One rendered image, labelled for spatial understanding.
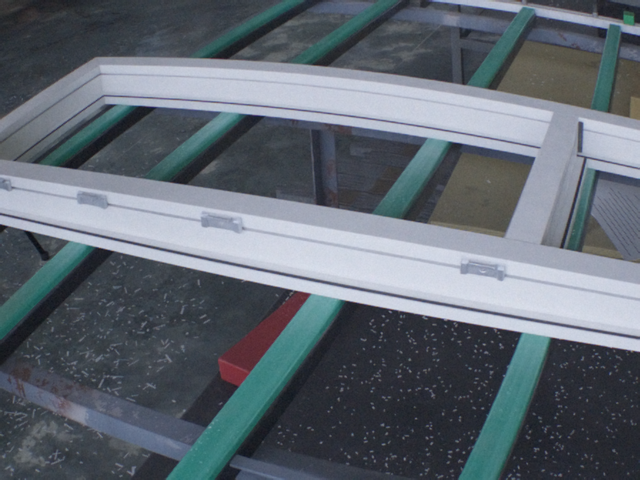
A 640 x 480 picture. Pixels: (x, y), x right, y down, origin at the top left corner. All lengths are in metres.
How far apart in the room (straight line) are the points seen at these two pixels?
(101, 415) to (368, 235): 0.34
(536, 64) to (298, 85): 1.12
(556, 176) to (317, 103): 0.47
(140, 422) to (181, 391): 1.33
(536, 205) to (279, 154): 2.35
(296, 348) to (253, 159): 2.40
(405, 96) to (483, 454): 0.70
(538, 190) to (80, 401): 0.57
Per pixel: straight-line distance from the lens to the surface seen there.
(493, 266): 0.89
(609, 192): 1.69
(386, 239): 0.92
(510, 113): 1.28
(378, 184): 2.33
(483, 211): 1.58
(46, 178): 1.16
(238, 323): 2.42
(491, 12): 2.92
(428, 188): 1.21
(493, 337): 1.35
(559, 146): 1.15
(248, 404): 0.83
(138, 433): 0.89
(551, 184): 1.04
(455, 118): 1.30
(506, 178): 1.70
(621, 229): 1.57
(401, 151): 2.51
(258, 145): 3.37
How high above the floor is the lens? 1.41
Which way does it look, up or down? 31 degrees down
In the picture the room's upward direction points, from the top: 4 degrees counter-clockwise
